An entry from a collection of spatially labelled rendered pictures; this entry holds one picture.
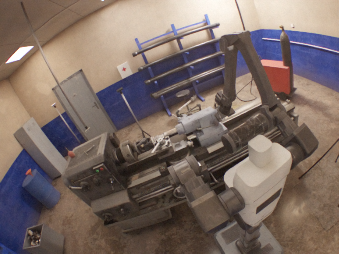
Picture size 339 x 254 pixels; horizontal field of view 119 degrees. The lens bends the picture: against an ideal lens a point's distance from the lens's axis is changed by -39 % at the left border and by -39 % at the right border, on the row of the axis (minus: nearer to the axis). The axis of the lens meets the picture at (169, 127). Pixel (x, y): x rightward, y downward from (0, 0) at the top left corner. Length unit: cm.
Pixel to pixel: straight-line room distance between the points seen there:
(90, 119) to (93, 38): 230
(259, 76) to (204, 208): 53
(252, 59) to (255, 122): 28
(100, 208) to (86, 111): 346
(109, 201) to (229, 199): 156
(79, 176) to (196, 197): 144
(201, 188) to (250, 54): 53
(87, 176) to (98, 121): 340
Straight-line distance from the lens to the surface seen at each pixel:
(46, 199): 441
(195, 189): 52
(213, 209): 50
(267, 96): 71
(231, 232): 187
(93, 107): 488
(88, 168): 169
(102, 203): 198
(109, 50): 450
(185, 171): 56
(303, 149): 67
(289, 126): 70
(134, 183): 184
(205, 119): 170
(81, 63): 469
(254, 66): 69
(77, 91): 484
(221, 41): 76
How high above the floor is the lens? 205
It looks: 31 degrees down
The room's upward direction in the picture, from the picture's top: 25 degrees counter-clockwise
